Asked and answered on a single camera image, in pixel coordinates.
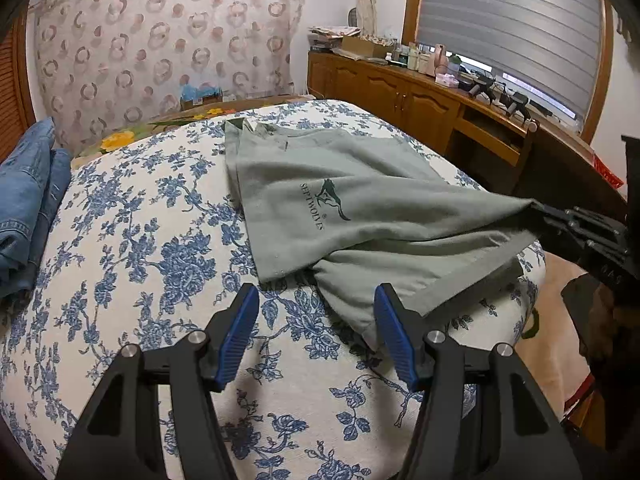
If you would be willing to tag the yellow flower blanket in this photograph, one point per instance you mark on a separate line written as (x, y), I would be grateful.
(120, 140)

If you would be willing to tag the grey-green t-shirt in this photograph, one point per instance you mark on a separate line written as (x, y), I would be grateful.
(380, 210)

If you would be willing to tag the blue denim jeans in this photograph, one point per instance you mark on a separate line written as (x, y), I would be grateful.
(25, 205)

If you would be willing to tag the wooden desk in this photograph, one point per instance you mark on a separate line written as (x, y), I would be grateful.
(570, 160)

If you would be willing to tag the blue floral bedspread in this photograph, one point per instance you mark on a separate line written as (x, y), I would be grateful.
(150, 260)

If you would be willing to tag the pink bottle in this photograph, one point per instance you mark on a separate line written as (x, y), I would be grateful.
(441, 60)

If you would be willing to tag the cardboard box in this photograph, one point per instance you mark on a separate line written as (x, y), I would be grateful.
(362, 46)

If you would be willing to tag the black device on stand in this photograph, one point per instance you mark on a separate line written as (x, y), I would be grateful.
(515, 102)

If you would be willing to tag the wooden louvre door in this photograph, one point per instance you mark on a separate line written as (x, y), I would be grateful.
(12, 95)

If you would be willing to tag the person's right hand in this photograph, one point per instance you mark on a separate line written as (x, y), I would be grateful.
(600, 325)

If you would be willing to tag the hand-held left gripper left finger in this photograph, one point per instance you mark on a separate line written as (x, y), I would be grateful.
(240, 332)

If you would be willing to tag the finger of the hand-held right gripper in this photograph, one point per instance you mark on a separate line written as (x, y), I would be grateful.
(580, 222)
(585, 251)

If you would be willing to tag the blue packet box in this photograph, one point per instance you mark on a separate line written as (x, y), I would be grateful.
(200, 92)

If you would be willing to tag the wooden sideboard cabinet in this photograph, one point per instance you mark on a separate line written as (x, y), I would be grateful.
(400, 95)

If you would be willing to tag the grey window blind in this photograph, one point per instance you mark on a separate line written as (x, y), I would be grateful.
(510, 30)

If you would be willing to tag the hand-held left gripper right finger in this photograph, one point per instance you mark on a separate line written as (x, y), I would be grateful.
(395, 332)

